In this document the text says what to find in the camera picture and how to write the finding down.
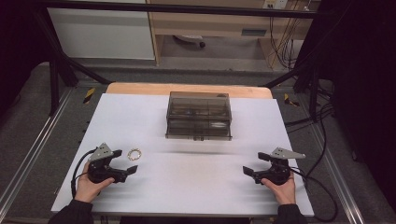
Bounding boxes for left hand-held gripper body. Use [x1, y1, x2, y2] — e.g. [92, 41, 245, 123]
[87, 142, 129, 185]

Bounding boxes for small silver ring object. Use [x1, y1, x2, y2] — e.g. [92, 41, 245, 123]
[126, 147, 143, 161]

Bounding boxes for black metal stand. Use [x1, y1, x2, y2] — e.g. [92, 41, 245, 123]
[263, 18, 335, 123]
[33, 8, 111, 117]

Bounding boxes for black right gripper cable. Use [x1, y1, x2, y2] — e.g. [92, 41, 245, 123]
[290, 167, 339, 223]

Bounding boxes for white power outlet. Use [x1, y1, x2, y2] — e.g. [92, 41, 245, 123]
[262, 0, 290, 10]

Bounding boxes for office chair base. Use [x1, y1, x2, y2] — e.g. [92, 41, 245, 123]
[172, 34, 207, 49]

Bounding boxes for person's right hand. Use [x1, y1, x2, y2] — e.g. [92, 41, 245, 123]
[261, 172, 297, 206]

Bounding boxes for yellow black floor tape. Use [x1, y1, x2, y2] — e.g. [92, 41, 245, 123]
[283, 92, 301, 107]
[82, 87, 97, 105]

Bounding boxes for white cabinet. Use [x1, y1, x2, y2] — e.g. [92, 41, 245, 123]
[46, 0, 156, 61]

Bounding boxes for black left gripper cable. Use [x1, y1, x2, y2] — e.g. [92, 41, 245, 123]
[70, 148, 98, 199]

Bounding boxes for person's left hand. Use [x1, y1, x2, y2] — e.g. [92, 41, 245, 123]
[74, 161, 116, 204]

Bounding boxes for black floor cables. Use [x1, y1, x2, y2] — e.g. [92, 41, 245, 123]
[285, 102, 335, 179]

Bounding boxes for white table board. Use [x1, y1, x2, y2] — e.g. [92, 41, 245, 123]
[50, 92, 316, 217]

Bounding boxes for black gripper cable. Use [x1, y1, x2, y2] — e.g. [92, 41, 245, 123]
[290, 167, 339, 223]
[70, 148, 98, 199]

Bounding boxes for smoky transparent drawer box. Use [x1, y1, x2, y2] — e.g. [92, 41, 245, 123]
[164, 91, 233, 142]

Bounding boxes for black horizontal frame bar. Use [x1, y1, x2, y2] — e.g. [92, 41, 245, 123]
[33, 0, 331, 20]

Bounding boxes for aluminium rail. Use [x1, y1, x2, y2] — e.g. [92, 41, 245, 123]
[306, 123, 366, 224]
[0, 88, 76, 217]

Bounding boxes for hanging cable bundle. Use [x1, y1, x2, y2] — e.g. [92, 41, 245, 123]
[268, 12, 302, 71]

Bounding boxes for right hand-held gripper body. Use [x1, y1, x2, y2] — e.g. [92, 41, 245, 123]
[253, 147, 306, 187]

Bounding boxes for wooden desk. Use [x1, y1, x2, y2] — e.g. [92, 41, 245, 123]
[146, 0, 322, 67]

